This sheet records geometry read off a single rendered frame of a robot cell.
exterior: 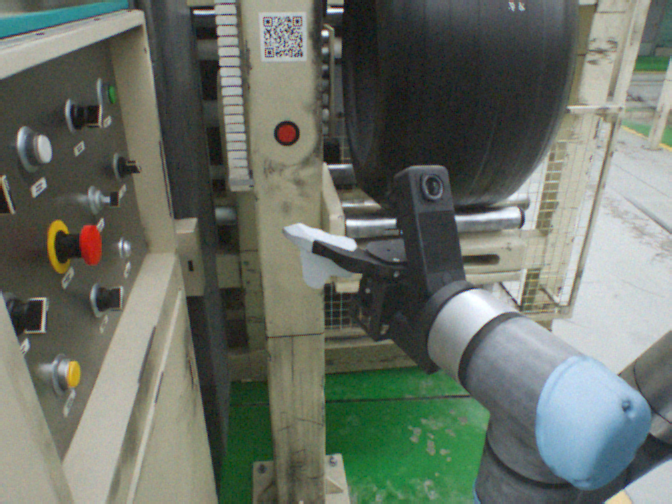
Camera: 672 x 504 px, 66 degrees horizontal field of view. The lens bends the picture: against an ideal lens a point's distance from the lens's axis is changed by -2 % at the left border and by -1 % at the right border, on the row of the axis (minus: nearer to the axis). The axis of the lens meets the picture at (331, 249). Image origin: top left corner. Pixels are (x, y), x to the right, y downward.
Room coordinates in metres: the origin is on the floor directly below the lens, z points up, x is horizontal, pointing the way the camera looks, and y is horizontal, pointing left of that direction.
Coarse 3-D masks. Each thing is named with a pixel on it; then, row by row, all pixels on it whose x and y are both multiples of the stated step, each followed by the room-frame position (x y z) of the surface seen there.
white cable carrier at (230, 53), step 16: (224, 0) 0.91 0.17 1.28; (224, 16) 0.91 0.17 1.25; (224, 32) 0.91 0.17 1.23; (224, 48) 0.91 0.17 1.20; (240, 48) 0.95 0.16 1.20; (224, 64) 0.91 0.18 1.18; (224, 80) 0.91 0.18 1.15; (240, 80) 0.91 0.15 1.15; (224, 96) 0.91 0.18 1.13; (240, 96) 0.91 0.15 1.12; (224, 112) 0.91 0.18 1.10; (240, 112) 0.91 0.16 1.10; (240, 128) 0.91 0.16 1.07; (240, 144) 0.91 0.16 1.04; (240, 160) 0.91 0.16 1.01; (240, 176) 0.91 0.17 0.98
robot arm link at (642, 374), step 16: (656, 352) 0.32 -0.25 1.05; (624, 368) 0.35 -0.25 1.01; (640, 368) 0.32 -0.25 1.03; (656, 368) 0.31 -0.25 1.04; (640, 384) 0.31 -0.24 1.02; (656, 384) 0.30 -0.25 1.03; (656, 400) 0.30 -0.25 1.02; (656, 416) 0.29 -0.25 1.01; (656, 432) 0.29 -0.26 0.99; (640, 448) 0.30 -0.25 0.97; (656, 448) 0.29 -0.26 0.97; (640, 464) 0.29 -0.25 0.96; (656, 464) 0.30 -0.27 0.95
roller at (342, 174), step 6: (330, 168) 1.14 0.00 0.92; (336, 168) 1.14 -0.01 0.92; (342, 168) 1.14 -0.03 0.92; (348, 168) 1.14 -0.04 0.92; (330, 174) 1.13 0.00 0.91; (336, 174) 1.13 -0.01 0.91; (342, 174) 1.13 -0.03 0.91; (348, 174) 1.13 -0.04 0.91; (354, 174) 1.13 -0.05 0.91; (336, 180) 1.13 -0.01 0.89; (342, 180) 1.13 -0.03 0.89; (348, 180) 1.13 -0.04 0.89; (354, 180) 1.13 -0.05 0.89
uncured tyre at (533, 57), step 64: (384, 0) 0.82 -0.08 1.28; (448, 0) 0.77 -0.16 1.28; (576, 0) 0.82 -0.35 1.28; (384, 64) 0.80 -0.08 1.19; (448, 64) 0.75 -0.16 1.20; (512, 64) 0.76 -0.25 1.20; (576, 64) 0.81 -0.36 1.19; (384, 128) 0.79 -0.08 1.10; (448, 128) 0.75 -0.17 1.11; (512, 128) 0.76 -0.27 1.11; (384, 192) 0.85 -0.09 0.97; (512, 192) 0.85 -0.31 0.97
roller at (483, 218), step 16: (464, 208) 0.90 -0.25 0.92; (480, 208) 0.90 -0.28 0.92; (496, 208) 0.90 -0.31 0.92; (512, 208) 0.90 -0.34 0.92; (352, 224) 0.85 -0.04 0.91; (368, 224) 0.85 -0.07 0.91; (384, 224) 0.86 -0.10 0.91; (464, 224) 0.87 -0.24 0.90; (480, 224) 0.88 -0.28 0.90; (496, 224) 0.88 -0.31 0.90; (512, 224) 0.88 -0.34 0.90
